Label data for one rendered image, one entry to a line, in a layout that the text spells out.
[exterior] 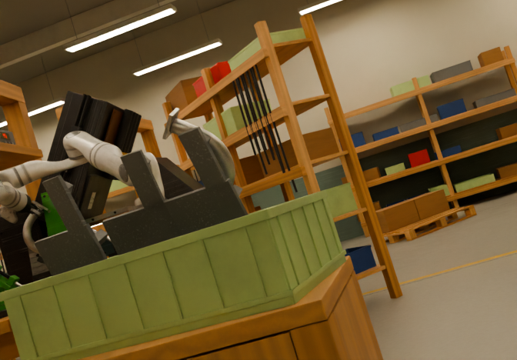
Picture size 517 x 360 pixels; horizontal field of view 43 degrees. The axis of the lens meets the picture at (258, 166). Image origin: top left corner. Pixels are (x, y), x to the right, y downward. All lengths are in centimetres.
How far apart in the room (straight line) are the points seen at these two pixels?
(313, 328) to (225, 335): 15
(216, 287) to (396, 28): 1045
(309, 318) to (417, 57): 1039
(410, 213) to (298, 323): 801
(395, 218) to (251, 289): 780
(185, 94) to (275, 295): 540
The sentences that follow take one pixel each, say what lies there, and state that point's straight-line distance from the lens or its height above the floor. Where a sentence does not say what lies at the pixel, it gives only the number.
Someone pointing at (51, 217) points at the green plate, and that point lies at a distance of 262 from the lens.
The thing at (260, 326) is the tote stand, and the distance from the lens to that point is 115.
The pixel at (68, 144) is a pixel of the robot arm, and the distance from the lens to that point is 232.
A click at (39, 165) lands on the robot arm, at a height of 133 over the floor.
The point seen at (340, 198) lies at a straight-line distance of 511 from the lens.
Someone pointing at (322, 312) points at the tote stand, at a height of 77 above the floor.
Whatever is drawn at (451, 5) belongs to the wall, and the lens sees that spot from 1160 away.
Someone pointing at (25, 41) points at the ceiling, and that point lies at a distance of 1090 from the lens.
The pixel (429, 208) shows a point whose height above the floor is 26.
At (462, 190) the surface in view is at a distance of 1077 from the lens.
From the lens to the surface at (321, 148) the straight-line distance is 510.
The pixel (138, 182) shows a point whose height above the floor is 109.
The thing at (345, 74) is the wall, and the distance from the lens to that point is 1139.
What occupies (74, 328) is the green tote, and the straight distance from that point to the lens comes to 137.
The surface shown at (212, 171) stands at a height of 106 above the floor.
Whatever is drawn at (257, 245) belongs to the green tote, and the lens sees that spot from 115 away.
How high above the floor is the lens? 96
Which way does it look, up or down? 4 degrees up
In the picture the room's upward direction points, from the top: 18 degrees counter-clockwise
